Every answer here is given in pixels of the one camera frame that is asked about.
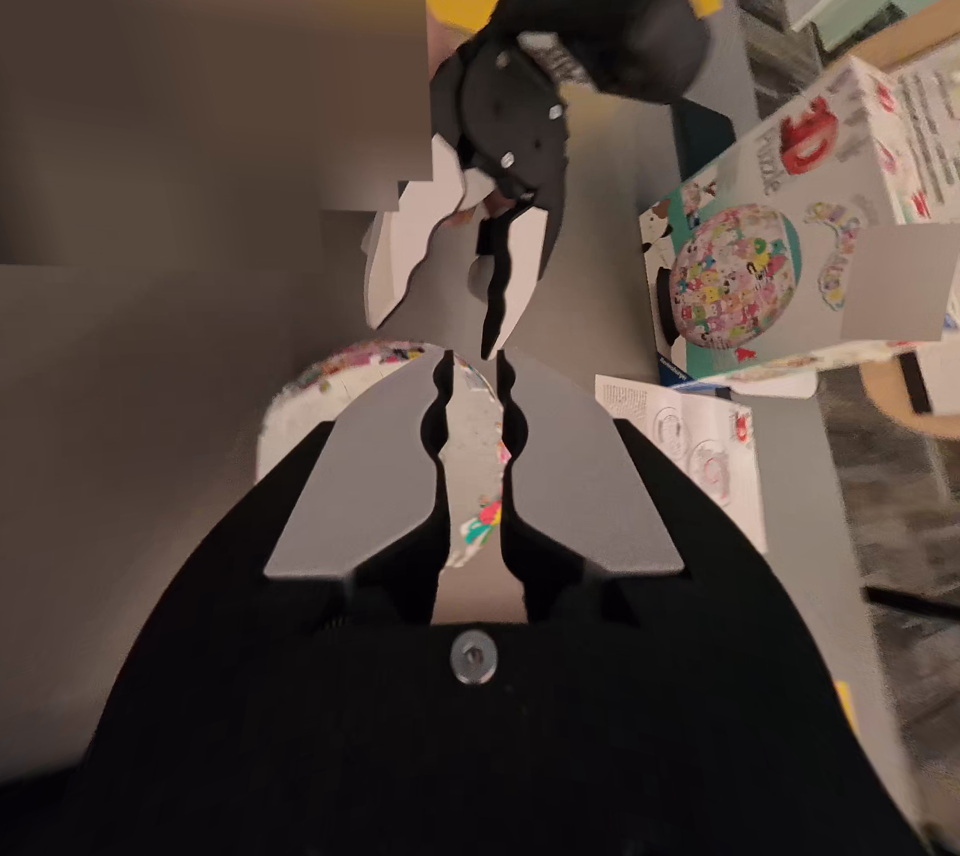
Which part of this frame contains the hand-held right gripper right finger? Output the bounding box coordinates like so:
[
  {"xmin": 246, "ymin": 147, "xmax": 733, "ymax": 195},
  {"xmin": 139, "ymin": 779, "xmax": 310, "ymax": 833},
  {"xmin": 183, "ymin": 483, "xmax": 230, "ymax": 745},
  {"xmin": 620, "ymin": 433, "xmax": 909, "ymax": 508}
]
[{"xmin": 495, "ymin": 346, "xmax": 687, "ymax": 583}]

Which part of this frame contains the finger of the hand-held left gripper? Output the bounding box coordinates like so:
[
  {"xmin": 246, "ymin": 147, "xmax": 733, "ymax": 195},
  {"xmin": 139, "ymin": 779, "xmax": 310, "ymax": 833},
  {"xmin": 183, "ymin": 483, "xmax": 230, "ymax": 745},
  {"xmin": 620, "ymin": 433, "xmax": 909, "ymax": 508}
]
[
  {"xmin": 362, "ymin": 142, "xmax": 492, "ymax": 332},
  {"xmin": 474, "ymin": 200, "xmax": 551, "ymax": 362}
]

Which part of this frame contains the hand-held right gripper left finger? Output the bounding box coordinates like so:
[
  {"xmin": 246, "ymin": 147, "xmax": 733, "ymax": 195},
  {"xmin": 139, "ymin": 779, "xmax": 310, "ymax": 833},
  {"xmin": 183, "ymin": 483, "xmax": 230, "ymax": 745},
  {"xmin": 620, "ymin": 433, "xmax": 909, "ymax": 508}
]
[{"xmin": 262, "ymin": 348, "xmax": 456, "ymax": 583}]

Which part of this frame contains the colourful puzzle ball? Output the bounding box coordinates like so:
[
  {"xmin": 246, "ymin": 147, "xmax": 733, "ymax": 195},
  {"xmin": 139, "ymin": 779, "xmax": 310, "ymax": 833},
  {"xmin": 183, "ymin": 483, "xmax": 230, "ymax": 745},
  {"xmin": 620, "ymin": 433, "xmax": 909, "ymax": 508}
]
[{"xmin": 255, "ymin": 339, "xmax": 515, "ymax": 576}]

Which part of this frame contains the puzzle ball cardboard box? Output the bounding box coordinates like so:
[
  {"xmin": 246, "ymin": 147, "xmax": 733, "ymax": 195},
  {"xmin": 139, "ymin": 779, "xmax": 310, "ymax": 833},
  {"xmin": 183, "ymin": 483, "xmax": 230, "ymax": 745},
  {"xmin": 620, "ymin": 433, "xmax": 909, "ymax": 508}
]
[{"xmin": 639, "ymin": 54, "xmax": 960, "ymax": 385}]

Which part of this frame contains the white instruction leaflet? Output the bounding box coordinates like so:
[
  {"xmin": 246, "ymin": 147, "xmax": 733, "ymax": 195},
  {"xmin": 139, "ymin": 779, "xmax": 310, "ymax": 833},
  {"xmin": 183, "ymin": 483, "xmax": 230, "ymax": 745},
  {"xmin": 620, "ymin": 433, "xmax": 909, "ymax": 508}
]
[{"xmin": 594, "ymin": 374, "xmax": 770, "ymax": 556}]

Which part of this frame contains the white stand foot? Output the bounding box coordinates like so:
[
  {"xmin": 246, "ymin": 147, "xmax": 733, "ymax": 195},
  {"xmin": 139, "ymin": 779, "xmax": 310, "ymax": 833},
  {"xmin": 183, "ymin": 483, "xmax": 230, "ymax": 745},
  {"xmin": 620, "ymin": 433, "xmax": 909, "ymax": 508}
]
[{"xmin": 720, "ymin": 372, "xmax": 820, "ymax": 401}]

